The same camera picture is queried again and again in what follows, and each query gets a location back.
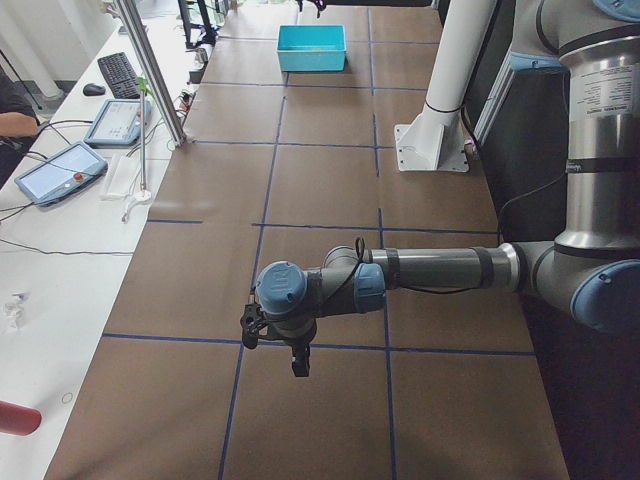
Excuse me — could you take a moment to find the blue teach pendant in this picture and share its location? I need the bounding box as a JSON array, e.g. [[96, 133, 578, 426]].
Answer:
[[14, 141, 108, 207], [84, 99, 141, 148]]

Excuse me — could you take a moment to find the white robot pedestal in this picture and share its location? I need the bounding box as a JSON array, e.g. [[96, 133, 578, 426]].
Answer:
[[394, 0, 497, 172]]

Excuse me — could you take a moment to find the black computer mouse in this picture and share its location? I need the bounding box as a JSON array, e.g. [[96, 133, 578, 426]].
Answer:
[[82, 83, 106, 97]]

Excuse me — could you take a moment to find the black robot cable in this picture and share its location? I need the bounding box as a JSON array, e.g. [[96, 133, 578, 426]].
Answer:
[[249, 236, 501, 321]]

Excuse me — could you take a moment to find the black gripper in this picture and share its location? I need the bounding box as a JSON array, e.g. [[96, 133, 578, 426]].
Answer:
[[282, 322, 317, 377]]

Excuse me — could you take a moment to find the aluminium frame post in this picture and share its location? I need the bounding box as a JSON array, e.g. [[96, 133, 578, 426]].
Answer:
[[103, 0, 186, 147]]

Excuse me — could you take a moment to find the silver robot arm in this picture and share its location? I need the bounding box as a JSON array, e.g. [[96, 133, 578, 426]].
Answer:
[[240, 1, 639, 377]]

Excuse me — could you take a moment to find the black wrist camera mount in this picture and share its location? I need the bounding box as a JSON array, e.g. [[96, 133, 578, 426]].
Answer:
[[240, 302, 268, 350]]

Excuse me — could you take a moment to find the upper blue teach pendant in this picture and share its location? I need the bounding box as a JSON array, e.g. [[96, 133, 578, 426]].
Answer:
[[84, 99, 141, 148]]

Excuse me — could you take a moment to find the light blue plastic bin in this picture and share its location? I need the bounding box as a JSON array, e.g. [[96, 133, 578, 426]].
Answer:
[[277, 24, 346, 72]]

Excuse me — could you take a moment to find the red fire extinguisher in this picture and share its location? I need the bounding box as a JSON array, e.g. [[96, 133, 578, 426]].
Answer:
[[0, 401, 42, 436]]

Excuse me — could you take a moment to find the seated person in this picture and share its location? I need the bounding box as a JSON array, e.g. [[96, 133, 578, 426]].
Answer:
[[1, 70, 40, 186]]

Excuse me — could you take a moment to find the green handled reacher grabber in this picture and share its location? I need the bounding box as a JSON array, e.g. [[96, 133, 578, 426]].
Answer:
[[121, 76, 152, 223]]

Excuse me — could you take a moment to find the black keyboard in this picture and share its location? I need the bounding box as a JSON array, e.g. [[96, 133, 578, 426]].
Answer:
[[97, 52, 139, 99]]

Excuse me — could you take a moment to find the small metal cup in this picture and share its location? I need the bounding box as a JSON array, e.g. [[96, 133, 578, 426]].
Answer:
[[194, 46, 210, 65]]

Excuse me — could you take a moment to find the lower blue teach pendant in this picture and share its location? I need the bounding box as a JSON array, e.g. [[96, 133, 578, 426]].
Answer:
[[14, 141, 108, 207]]

